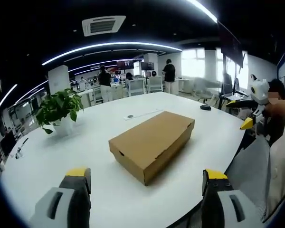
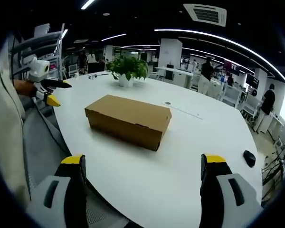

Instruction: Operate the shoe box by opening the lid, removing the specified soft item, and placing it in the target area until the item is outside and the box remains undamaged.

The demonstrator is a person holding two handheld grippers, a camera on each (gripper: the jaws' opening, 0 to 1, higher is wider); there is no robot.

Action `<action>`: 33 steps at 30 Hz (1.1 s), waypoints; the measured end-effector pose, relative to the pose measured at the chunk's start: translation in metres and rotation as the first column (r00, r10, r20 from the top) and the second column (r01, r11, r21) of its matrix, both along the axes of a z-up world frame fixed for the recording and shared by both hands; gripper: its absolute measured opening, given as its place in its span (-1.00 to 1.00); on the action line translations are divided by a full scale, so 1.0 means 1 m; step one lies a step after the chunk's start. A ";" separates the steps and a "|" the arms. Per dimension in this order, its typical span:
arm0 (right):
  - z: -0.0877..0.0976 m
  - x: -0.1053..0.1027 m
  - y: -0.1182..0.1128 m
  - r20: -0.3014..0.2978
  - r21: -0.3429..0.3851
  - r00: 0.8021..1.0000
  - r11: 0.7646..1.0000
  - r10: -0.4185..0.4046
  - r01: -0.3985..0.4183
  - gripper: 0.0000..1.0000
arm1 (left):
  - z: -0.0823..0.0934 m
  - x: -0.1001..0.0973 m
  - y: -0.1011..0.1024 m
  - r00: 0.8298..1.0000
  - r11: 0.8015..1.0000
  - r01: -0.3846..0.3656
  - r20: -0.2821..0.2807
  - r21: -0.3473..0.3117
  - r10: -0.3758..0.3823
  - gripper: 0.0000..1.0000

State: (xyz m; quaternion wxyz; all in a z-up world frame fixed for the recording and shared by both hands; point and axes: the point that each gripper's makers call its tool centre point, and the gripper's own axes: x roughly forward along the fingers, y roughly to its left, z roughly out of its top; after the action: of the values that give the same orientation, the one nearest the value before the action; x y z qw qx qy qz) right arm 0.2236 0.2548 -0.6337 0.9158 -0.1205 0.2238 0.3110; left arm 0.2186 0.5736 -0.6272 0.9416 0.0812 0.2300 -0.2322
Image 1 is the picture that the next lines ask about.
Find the monitor on stand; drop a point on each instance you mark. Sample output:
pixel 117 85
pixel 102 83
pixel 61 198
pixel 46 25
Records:
pixel 227 83

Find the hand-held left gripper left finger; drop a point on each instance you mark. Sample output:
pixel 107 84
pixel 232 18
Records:
pixel 61 204

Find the green potted plant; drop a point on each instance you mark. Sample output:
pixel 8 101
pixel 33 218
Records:
pixel 61 107

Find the wall monitor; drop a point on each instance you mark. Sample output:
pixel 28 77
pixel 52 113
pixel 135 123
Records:
pixel 125 64
pixel 147 66

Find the ceiling air conditioner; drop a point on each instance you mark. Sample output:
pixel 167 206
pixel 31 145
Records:
pixel 103 26

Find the dark hanging screen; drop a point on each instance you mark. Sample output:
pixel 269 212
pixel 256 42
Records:
pixel 231 45

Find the brown cardboard shoe box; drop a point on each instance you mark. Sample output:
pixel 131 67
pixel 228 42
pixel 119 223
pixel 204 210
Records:
pixel 147 140

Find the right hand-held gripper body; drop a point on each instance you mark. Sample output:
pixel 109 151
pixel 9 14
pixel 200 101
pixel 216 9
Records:
pixel 260 92

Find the white office chair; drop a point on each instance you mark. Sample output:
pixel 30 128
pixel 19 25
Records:
pixel 154 84
pixel 135 86

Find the long ceiling light strip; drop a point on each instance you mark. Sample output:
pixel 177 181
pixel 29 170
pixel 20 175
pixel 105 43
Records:
pixel 104 45

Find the white flat strip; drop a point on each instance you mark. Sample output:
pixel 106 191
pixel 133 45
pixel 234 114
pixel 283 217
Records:
pixel 145 114

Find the grey mesh chair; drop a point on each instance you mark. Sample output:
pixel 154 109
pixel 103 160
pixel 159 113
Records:
pixel 249 171

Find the small black device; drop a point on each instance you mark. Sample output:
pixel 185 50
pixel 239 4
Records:
pixel 205 107

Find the short ceiling light strip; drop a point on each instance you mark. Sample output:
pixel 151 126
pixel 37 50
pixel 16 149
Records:
pixel 204 10

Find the small white object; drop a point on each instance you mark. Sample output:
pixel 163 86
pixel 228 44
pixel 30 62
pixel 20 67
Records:
pixel 19 154

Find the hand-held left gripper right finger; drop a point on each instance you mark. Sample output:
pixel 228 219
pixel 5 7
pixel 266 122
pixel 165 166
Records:
pixel 225 204

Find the person's cream garment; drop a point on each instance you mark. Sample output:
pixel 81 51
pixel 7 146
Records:
pixel 281 171

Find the grey office chair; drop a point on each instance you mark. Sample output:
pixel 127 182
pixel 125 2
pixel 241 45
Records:
pixel 204 86

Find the black pen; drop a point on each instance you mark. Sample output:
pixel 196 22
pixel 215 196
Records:
pixel 25 141

